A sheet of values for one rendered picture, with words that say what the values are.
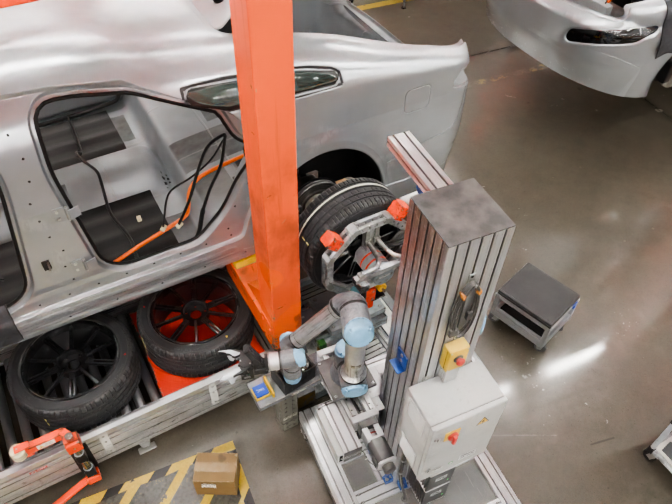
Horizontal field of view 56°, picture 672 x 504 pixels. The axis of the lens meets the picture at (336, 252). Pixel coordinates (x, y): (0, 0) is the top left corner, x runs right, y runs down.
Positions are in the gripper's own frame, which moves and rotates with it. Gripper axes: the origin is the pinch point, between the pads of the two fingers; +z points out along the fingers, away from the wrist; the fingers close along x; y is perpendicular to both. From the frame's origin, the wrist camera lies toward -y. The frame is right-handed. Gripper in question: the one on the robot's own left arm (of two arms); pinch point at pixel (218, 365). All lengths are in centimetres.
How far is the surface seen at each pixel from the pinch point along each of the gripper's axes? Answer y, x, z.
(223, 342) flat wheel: 64, 71, 3
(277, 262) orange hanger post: -8, 49, -30
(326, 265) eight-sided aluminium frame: 20, 75, -56
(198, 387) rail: 78, 53, 19
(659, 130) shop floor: 88, 281, -396
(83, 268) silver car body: 4, 75, 63
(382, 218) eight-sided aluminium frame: 1, 84, -87
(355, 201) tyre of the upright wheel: -6, 93, -75
